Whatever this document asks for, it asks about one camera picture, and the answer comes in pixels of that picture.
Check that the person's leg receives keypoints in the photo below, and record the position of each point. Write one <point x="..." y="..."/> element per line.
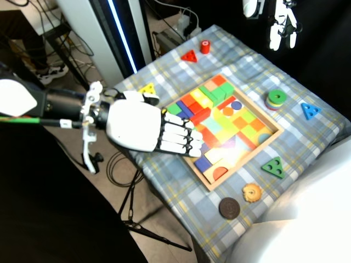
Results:
<point x="31" y="52"/>

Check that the person's shoe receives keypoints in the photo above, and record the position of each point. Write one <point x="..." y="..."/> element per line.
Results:
<point x="52" y="72"/>

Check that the blue triangle block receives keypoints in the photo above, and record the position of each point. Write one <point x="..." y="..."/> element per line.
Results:
<point x="310" y="112"/>

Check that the yellow triangle block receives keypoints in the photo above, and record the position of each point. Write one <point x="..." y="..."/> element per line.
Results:
<point x="148" y="88"/>

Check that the white robot body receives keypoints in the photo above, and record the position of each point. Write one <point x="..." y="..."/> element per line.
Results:
<point x="301" y="219"/>

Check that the grey metal box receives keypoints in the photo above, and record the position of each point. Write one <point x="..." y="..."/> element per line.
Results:
<point x="168" y="38"/>

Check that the dark chocolate toy cookie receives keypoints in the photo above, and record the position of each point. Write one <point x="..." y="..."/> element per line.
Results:
<point x="229" y="208"/>

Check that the blue plaid cloth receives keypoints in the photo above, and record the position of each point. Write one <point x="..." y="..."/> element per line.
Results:
<point x="192" y="208"/>

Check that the wooden block tray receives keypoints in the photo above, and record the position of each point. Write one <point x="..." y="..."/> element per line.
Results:
<point x="270" y="137"/>

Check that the black tripod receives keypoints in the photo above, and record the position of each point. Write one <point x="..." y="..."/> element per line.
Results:
<point x="129" y="219"/>

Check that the red cylinder with hole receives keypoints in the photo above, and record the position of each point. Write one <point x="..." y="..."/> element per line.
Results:
<point x="205" y="48"/>

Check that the white cabinet with blue light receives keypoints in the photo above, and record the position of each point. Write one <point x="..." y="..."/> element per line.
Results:
<point x="82" y="33"/>

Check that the green triangle block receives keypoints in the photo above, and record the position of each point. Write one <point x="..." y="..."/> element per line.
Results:
<point x="274" y="167"/>

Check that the white power strip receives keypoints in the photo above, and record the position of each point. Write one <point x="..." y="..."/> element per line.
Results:
<point x="186" y="26"/>

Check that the tan toy cookie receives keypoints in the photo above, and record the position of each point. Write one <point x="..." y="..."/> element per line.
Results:
<point x="251" y="193"/>

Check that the black desk frame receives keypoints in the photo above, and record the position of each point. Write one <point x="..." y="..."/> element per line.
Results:
<point x="13" y="22"/>

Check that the red triangle block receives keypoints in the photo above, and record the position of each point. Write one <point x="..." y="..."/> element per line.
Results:
<point x="189" y="57"/>

